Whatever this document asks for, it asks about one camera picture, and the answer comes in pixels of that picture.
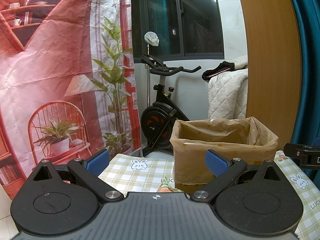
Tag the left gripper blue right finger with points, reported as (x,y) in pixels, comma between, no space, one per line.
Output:
(226,172)

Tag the red printed backdrop cloth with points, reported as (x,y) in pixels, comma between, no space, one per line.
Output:
(67,83)

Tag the white quilted blanket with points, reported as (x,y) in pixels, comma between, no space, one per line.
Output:
(227,92)

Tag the black exercise bike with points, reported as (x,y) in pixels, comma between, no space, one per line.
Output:
(157,120)

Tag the cardboard box with plastic liner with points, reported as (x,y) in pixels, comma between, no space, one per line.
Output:
(247,138)

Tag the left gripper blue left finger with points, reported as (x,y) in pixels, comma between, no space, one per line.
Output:
(86,174)

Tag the orange cracker package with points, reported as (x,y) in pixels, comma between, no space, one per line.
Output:
(165,186)

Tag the dark window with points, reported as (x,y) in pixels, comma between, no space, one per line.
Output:
(187,29)

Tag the black garment with pink trim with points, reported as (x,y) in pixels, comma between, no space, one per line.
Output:
(222,67)

